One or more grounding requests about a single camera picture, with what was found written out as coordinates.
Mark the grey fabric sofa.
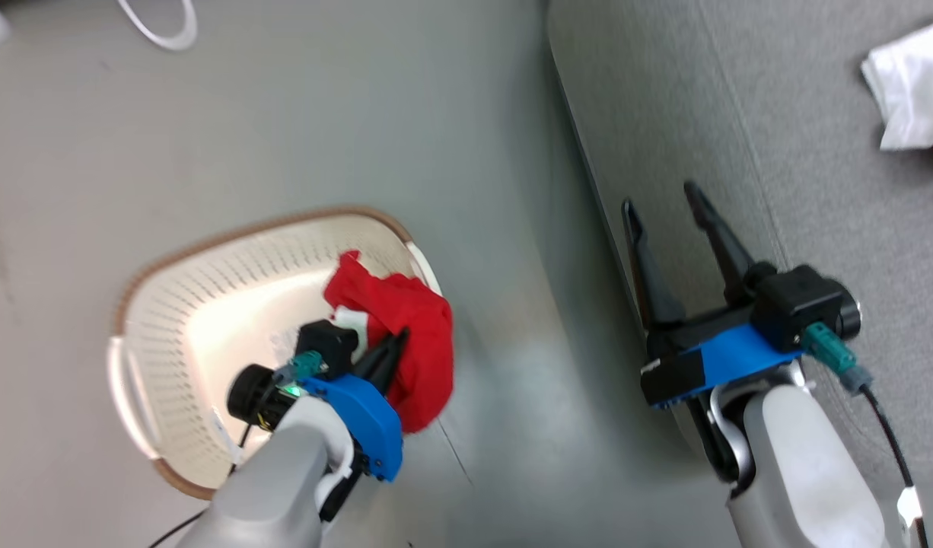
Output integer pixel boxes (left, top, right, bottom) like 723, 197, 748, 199
546, 0, 933, 548

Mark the coiled white cable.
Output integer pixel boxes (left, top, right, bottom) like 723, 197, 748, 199
116, 0, 199, 53

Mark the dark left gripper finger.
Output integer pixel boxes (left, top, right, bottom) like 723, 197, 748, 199
374, 328, 412, 397
352, 331, 403, 386

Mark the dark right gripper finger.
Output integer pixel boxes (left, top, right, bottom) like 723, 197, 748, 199
622, 199, 689, 333
683, 180, 757, 307

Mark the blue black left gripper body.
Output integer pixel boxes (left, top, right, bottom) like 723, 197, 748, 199
298, 371, 404, 483

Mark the red cloth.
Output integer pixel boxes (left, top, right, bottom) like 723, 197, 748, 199
323, 250, 457, 435

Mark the white cloth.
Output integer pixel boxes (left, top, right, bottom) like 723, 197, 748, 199
861, 6, 933, 153

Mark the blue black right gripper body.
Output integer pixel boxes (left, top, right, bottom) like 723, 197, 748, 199
639, 304, 807, 412

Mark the cream plastic laundry basket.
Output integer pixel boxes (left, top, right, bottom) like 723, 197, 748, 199
107, 205, 445, 502

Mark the black cable with green plug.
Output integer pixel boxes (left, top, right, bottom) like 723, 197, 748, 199
147, 349, 324, 548
801, 321, 929, 548

